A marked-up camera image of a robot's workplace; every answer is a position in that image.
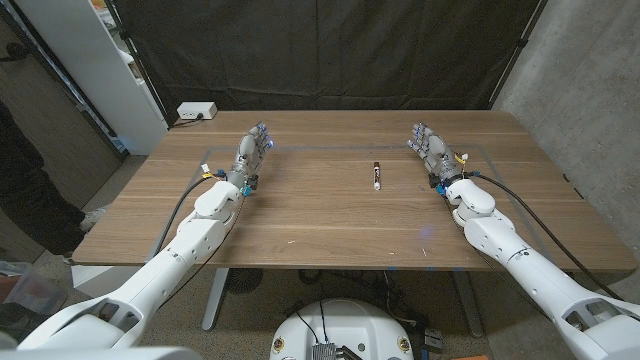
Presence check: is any black backdrop cloth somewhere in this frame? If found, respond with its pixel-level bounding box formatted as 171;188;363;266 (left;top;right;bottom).
107;0;544;126

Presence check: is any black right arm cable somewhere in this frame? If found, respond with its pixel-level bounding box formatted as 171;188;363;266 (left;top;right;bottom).
467;170;626;304

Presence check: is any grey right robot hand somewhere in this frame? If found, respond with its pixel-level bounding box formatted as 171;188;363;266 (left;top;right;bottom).
406;121;465;187

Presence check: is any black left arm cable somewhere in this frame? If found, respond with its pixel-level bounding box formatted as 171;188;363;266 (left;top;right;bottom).
149;172;226;261

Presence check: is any person in dark clothes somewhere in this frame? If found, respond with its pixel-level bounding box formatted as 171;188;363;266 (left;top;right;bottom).
0;102;86;257

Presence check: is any black round floor object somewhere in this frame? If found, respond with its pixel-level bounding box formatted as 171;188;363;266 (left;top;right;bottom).
225;268;265;295

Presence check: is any clear plastic bin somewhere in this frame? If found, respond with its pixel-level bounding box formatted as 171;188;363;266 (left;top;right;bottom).
0;259;69;316

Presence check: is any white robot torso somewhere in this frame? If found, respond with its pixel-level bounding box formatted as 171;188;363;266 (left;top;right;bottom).
269;298;415;360

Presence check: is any white table leg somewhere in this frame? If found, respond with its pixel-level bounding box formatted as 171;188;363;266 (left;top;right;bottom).
201;268;230;332
451;271;485;339

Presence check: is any black backdrop stand pole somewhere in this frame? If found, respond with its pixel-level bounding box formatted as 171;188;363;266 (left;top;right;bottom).
102;0;174;129
487;0;550;110

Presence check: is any white shoe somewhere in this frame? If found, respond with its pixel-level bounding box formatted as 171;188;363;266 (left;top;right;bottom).
79;205;109;234

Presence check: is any white power strip box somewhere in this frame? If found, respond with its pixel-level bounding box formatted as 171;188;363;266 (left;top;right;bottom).
176;101;219;121

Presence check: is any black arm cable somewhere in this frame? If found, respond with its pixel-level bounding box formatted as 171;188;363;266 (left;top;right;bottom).
467;170;626;304
149;172;226;261

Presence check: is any white cabinet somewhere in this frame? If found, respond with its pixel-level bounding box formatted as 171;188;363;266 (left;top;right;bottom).
14;0;169;156

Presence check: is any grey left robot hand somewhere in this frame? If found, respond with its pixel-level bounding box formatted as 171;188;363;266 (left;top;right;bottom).
227;121;275;191

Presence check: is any brown wooden door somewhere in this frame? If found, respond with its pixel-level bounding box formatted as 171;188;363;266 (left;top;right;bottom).
0;9;124;211

